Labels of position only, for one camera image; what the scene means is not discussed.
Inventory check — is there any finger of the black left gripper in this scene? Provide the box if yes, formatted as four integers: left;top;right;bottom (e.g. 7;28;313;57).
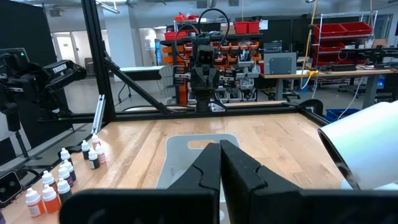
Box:
190;66;206;91
205;66;221;91

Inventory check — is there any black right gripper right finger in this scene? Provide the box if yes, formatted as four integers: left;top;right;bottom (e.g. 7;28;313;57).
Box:
220;139;398;224

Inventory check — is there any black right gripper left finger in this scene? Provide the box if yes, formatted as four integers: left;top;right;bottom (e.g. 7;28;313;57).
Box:
58;142;221;224

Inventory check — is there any small brown dropper bottle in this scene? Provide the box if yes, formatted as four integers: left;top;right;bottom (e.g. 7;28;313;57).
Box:
41;170;58;192

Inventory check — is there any black rack with orange bins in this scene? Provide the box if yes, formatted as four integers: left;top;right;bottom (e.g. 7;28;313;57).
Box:
160;30;264;105

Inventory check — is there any blue lit display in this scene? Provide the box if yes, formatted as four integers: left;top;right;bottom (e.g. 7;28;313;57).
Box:
154;39;162;66

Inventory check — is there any red storage bin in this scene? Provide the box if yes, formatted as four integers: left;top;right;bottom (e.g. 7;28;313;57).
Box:
340;21;373;35
313;23;348;39
164;30;188;41
233;21;249;35
247;21;261;34

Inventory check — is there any white table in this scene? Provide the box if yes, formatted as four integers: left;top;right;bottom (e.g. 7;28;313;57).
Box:
117;65;165;82

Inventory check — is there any white plastic bin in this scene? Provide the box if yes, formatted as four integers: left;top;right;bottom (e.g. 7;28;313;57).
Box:
155;133;241;224

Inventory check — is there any grey equipment box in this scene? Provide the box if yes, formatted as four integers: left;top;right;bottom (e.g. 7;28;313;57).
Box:
263;52;298;75

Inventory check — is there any silver aluminium bar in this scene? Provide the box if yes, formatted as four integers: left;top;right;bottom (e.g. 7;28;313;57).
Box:
90;94;107;135

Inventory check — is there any grey office chair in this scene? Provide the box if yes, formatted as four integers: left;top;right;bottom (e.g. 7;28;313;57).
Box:
83;57;96;77

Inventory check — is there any blue storage bin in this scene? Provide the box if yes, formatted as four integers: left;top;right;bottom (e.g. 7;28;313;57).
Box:
322;108;361;123

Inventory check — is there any wooden workbench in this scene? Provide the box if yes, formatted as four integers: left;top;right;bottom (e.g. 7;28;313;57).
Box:
259;67;398;110

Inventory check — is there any black partition panel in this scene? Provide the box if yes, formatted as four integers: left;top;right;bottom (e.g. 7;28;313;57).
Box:
0;0;74;166

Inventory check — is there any cardboard box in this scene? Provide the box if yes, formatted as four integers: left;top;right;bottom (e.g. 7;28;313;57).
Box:
372;38;389;49

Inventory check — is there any black tripod stand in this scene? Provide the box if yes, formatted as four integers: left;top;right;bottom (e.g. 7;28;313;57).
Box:
12;129;43;161

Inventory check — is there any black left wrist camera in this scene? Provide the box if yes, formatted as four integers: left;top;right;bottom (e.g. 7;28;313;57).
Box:
195;44;216;67

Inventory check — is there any black aluminium frame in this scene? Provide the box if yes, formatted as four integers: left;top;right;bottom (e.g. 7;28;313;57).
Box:
0;0;331;194

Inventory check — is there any yellow hanging cable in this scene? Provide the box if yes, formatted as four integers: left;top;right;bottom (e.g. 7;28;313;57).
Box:
298;0;320;90

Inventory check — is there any white cable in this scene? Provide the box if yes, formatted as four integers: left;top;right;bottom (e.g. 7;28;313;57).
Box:
337;76;364;121

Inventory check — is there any chrome wire shelf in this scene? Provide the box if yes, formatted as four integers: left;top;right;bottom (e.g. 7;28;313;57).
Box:
310;10;379;68

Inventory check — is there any black depth camera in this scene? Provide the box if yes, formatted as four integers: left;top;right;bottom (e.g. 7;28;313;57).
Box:
0;170;24;205

